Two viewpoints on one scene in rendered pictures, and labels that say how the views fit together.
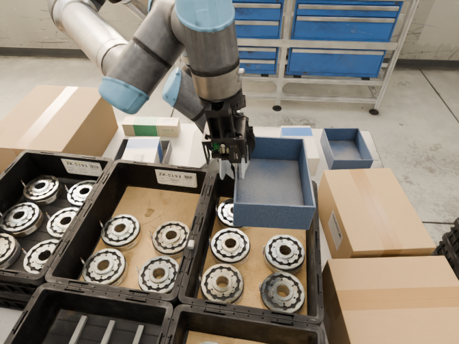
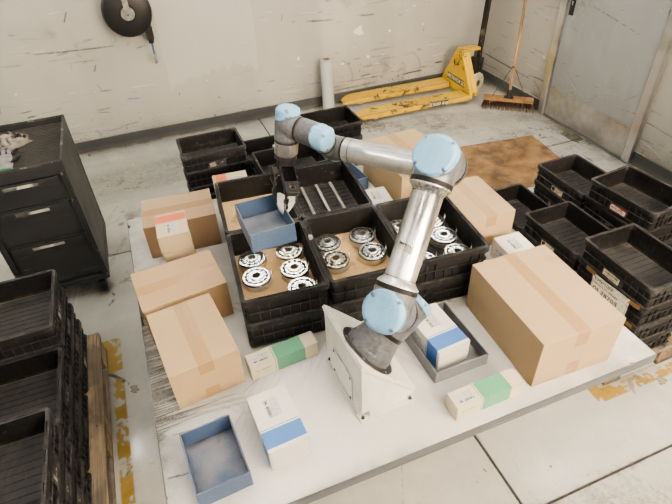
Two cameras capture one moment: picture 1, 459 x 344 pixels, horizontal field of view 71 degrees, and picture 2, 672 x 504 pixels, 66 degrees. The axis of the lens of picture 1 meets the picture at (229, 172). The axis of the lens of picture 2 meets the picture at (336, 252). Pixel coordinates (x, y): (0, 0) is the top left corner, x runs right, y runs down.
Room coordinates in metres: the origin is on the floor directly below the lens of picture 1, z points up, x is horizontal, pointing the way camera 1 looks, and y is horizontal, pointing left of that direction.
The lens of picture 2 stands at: (1.87, -0.45, 2.09)
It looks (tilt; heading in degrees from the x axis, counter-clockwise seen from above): 39 degrees down; 156
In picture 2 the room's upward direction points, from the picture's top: 3 degrees counter-clockwise
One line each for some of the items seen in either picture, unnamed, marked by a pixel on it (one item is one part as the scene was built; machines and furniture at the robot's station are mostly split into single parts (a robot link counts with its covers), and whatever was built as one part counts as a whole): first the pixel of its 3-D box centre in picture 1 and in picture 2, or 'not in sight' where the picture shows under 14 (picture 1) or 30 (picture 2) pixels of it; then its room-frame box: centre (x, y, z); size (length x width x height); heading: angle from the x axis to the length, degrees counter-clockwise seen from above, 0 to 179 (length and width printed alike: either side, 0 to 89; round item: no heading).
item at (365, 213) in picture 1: (365, 221); (195, 348); (0.61, -0.42, 0.78); 0.30 x 0.22 x 0.16; 3
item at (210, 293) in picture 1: (222, 282); (288, 250); (0.36, 0.02, 0.86); 0.10 x 0.10 x 0.01
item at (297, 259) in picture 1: (285, 251); (256, 276); (0.45, -0.14, 0.86); 0.10 x 0.10 x 0.01
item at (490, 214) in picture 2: not in sight; (470, 212); (0.40, 0.86, 0.78); 0.30 x 0.22 x 0.16; 173
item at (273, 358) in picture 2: not in sight; (282, 354); (0.73, -0.16, 0.73); 0.24 x 0.06 x 0.06; 91
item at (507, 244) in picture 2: not in sight; (518, 257); (0.71, 0.86, 0.75); 0.20 x 0.12 x 0.09; 173
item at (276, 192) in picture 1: (270, 179); (265, 221); (0.48, -0.09, 1.10); 0.20 x 0.15 x 0.07; 177
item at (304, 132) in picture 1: (297, 149); (278, 425); (0.98, -0.27, 0.75); 0.20 x 0.12 x 0.09; 0
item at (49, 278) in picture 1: (141, 219); (354, 242); (0.51, 0.23, 0.92); 0.40 x 0.30 x 0.02; 171
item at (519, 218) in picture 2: not in sight; (516, 220); (0.02, 1.55, 0.26); 0.40 x 0.30 x 0.23; 176
